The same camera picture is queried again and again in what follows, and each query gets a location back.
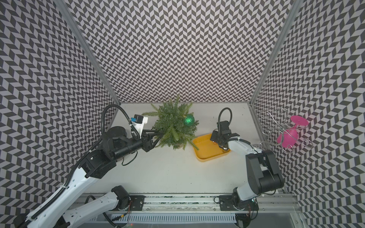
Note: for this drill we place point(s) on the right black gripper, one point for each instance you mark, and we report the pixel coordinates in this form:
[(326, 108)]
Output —
[(214, 136)]

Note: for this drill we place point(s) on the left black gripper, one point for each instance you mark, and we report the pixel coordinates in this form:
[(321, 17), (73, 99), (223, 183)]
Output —
[(149, 145)]

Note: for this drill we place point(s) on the green glitter ball ornament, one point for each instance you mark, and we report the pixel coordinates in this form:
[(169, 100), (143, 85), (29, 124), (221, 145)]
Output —
[(189, 120)]

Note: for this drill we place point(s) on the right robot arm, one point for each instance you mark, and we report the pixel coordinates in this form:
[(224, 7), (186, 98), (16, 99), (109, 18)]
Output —
[(262, 169)]

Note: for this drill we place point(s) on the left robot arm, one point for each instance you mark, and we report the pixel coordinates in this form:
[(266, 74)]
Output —
[(112, 146)]

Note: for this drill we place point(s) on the small green christmas tree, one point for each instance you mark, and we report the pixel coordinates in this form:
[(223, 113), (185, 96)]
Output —
[(170, 116)]

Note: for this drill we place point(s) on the yellow plastic tray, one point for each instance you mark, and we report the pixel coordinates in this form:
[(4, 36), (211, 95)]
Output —
[(207, 150)]

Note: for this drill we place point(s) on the pink wine glass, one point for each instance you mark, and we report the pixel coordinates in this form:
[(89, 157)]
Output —
[(289, 137)]

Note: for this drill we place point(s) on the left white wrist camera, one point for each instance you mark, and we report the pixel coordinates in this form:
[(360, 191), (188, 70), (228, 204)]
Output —
[(137, 124)]

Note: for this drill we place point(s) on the silver wire rack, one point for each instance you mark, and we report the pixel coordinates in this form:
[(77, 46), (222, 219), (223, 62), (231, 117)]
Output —
[(278, 127)]

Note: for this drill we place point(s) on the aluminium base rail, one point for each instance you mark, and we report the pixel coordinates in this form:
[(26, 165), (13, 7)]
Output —
[(277, 203)]

